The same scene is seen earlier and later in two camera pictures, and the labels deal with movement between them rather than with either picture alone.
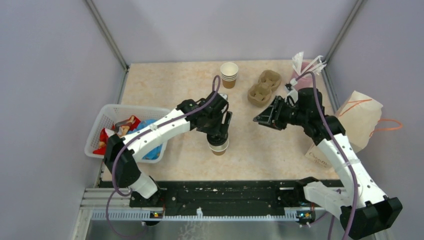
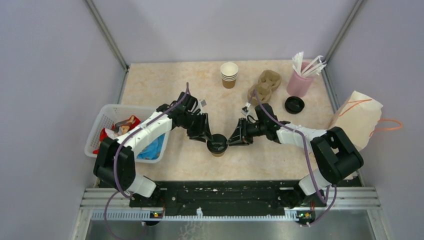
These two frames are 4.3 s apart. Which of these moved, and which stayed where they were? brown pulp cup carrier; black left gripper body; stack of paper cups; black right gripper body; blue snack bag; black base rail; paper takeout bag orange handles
Moved: black left gripper body; black right gripper body
Stayed: stack of paper cups; paper takeout bag orange handles; blue snack bag; brown pulp cup carrier; black base rail
